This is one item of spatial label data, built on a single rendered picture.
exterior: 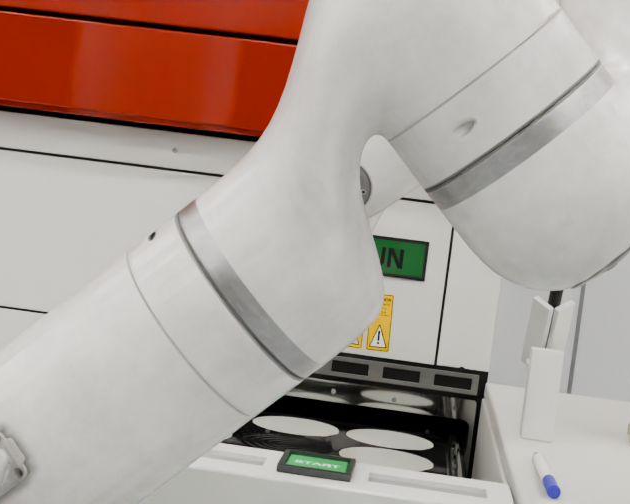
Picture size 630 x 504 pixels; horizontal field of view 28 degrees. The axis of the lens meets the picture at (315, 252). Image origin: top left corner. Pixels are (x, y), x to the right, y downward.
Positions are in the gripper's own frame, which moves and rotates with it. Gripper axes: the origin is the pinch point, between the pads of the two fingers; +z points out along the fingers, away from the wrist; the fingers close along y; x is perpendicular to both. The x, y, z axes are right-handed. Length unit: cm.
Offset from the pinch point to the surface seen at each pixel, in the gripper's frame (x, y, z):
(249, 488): -25.8, 19.9, -6.1
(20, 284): 10.5, -40.6, 15.9
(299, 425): 19.5, -1.6, 9.4
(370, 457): 13.3, 10.5, 3.8
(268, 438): 10.2, 0.6, 8.5
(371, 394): 31.0, -0.9, 5.5
